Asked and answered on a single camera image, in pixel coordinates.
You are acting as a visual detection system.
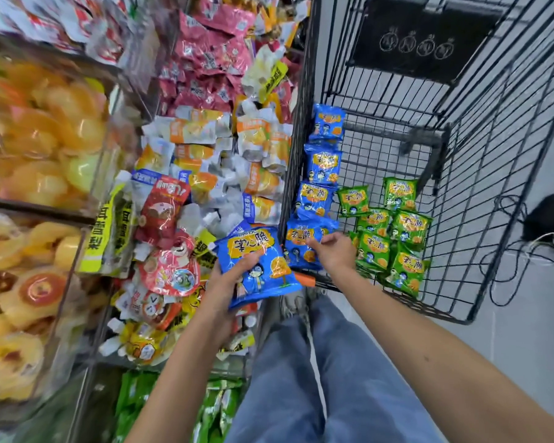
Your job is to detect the person's left hand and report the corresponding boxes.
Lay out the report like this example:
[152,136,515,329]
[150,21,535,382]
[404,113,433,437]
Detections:
[201,250,265,339]

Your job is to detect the person's right hand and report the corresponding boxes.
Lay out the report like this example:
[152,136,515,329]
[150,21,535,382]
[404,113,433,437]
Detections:
[307,232,357,276]

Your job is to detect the blue snack packet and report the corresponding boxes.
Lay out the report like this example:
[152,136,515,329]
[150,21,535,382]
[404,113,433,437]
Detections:
[295,181,337,220]
[304,143,343,186]
[283,218,339,271]
[310,103,347,142]
[214,224,303,311]

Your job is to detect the person's right forearm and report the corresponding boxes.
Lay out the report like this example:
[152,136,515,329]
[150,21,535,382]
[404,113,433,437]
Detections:
[330,265,554,443]

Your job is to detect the person's left forearm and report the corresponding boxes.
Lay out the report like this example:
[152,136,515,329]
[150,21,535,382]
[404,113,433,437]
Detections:
[125,318,242,443]

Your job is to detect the grey shoe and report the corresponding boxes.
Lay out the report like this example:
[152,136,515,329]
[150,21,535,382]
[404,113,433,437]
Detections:
[278,287,323,321]

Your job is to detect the pile of red spout pouches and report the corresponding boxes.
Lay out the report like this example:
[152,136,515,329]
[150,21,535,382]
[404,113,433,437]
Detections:
[113,173,204,332]

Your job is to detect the pile of green snack packets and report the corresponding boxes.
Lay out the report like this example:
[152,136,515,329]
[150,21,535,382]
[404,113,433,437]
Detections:
[336,177,434,299]

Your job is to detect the pile of orange white jelly pouches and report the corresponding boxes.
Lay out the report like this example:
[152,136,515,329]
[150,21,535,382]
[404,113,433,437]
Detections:
[136,94,294,238]

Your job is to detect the pile of yellow spout pouches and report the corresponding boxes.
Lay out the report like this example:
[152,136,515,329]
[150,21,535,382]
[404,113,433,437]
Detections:
[98,313,259,367]

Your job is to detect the blue jeans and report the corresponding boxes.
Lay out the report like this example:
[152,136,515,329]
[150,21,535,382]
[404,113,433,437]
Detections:
[224,294,445,443]

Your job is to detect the clear plastic display bin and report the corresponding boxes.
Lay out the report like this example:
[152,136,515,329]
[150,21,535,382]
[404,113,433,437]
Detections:
[0,205,116,425]
[0,23,167,222]

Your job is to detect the pile of green bags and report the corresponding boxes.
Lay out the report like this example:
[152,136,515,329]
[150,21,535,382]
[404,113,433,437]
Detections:
[113,370,244,443]

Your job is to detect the pile of pink-red snack packets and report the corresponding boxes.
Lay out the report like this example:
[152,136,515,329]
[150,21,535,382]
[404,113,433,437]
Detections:
[157,0,311,122]

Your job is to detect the black cart seat panel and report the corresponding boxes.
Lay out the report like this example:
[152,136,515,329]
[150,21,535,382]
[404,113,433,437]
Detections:
[351,0,504,86]

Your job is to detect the pile of orange fruit cups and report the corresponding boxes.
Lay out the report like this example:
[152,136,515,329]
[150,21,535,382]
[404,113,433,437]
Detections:
[0,211,86,403]

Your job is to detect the black bag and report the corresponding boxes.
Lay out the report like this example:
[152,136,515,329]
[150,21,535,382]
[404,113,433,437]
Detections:
[521,188,554,260]

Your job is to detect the pile of yellow jelly cups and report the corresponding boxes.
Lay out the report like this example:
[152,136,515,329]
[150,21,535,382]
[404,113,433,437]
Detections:
[0,50,134,213]

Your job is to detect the pile of red white packets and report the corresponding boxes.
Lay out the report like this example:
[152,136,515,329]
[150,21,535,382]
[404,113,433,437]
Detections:
[0,0,141,67]

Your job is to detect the black cable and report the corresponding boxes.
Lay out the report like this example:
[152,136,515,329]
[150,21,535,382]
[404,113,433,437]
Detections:
[479,194,554,308]

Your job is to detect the black wire shopping cart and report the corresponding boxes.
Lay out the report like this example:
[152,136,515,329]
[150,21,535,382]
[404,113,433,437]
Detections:
[277,0,554,325]

